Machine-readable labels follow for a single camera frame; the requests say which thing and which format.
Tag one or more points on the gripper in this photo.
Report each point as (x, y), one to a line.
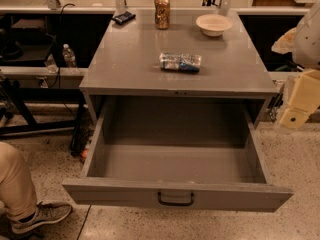
(308, 45)

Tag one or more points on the grey top drawer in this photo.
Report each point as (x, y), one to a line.
(189, 153)

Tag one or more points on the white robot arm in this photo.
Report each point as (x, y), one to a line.
(303, 42)

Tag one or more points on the grey metal drawer cabinet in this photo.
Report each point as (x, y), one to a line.
(127, 61)

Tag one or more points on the white paper bowl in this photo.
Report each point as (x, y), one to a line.
(213, 25)

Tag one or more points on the crushed plastic water bottle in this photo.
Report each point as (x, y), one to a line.
(187, 63)

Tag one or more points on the gold soda can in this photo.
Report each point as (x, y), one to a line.
(162, 14)

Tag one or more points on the black snack packet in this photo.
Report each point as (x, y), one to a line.
(123, 18)

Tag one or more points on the clear plastic water bottle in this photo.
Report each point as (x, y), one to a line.
(69, 56)

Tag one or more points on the grey sneaker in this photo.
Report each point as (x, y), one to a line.
(45, 214)

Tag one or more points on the person's leg in khaki trousers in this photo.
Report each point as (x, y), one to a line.
(17, 190)

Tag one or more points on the black metal stand frame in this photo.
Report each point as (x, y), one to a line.
(10, 92)

